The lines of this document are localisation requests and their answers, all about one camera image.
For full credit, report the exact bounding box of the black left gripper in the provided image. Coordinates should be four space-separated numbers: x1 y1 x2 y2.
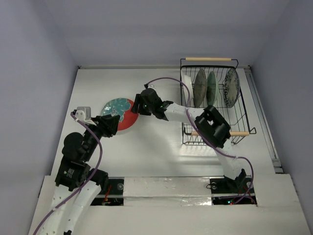
83 114 120 160

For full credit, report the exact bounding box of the red teal plate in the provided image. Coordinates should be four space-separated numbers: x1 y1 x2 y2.
101 98 138 131

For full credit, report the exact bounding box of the white deep plate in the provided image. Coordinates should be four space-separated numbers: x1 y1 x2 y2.
181 73 193 106

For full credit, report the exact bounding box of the grey reindeer plate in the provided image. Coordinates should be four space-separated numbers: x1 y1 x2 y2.
193 69 207 108

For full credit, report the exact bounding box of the green glass plate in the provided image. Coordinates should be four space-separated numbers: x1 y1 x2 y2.
206 71 219 105

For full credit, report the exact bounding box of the blue floral plate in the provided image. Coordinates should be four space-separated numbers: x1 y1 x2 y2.
223 68 241 108

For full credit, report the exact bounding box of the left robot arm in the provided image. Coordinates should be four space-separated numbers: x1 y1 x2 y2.
42 110 120 235

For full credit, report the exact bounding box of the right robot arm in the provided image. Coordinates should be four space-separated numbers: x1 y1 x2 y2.
131 88 246 193

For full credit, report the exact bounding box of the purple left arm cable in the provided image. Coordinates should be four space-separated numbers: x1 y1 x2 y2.
33 111 103 235

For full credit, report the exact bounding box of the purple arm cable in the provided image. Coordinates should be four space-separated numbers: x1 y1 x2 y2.
33 111 103 235
143 77 255 205

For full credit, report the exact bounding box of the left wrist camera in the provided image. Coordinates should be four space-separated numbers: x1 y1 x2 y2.
74 106 95 125

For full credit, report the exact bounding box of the black wire dish rack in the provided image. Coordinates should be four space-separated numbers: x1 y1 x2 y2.
180 57 256 144

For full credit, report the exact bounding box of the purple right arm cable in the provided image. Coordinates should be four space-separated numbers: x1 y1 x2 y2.
143 77 255 205

